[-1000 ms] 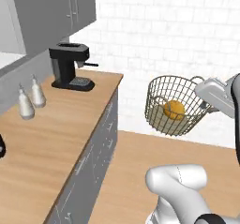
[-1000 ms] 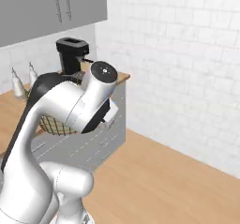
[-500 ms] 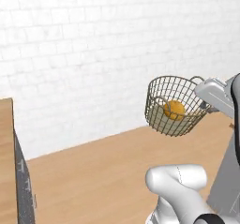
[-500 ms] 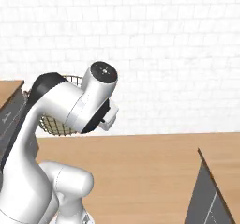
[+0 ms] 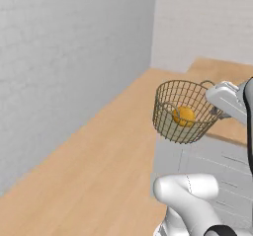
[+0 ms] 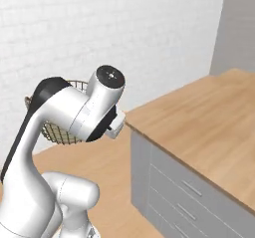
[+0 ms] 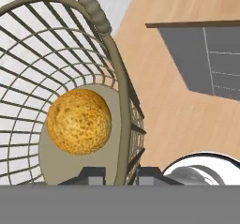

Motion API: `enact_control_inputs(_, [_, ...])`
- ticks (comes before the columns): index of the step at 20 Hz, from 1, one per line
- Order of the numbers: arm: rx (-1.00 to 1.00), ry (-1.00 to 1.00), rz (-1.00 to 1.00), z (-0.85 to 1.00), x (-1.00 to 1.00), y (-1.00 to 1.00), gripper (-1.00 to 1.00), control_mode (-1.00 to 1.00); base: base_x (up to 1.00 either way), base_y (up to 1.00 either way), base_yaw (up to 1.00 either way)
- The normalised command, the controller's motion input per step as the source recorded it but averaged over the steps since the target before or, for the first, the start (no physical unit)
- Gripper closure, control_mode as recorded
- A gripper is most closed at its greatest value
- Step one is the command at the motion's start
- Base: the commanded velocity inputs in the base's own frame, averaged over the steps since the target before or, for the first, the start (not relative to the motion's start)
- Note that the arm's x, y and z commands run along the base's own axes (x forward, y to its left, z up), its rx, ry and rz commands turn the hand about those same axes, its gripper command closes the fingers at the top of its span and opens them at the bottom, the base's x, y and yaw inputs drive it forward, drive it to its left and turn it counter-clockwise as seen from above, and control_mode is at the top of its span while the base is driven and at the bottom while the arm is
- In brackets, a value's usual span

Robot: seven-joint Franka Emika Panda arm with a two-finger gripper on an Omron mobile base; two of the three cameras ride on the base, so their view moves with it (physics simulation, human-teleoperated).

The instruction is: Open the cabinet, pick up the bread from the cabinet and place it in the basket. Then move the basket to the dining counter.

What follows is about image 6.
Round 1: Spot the grey drawer front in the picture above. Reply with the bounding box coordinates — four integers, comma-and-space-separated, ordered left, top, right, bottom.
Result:
147, 186, 207, 238
149, 144, 255, 238
148, 163, 247, 238

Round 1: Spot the grey counter cabinet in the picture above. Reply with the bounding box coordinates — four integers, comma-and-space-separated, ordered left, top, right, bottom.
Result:
129, 128, 255, 238

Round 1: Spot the silver drawer handle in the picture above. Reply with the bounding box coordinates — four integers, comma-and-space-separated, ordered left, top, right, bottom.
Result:
176, 203, 197, 222
174, 224, 190, 238
181, 179, 203, 197

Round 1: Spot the wire basket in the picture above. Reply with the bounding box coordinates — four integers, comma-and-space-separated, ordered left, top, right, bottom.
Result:
24, 80, 90, 146

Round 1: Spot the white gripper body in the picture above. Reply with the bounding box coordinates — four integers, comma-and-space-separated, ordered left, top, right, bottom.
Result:
105, 111, 127, 140

